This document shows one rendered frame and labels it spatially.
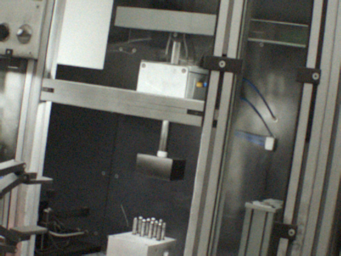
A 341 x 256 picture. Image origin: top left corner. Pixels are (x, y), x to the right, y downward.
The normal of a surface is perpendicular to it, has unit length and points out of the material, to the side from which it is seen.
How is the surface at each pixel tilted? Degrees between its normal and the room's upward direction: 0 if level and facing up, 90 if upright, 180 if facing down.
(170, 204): 90
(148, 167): 90
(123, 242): 90
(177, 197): 90
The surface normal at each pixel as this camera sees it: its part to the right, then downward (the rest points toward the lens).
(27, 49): -0.47, -0.02
